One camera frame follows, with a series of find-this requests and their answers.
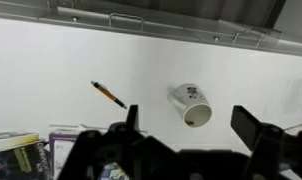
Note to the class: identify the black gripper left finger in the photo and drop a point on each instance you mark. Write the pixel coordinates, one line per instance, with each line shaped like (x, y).
(132, 117)

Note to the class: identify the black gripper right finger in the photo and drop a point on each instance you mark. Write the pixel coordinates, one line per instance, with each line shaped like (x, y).
(246, 128)

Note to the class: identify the orange and black pen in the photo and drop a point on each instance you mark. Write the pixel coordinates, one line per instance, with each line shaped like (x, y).
(107, 94)

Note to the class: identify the white printed ceramic mug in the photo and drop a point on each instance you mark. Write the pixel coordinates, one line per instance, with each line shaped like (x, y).
(186, 98)

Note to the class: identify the colourful blue green cover book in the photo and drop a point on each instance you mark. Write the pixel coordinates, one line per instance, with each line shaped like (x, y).
(113, 172)

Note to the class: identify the white lower cabinet with drawers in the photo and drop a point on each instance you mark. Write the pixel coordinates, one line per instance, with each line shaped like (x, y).
(177, 28)

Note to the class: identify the yellow and white book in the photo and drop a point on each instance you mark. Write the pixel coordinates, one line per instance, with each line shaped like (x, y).
(11, 139)

